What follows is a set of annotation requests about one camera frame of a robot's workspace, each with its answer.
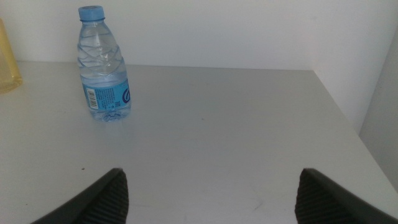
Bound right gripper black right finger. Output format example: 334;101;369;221
294;167;398;224

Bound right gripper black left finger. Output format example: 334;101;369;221
30;167;130;224

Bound clear water bottle blue cap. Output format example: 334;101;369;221
76;5;132;123

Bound yellow tea bottle green label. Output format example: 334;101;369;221
0;17;24;94

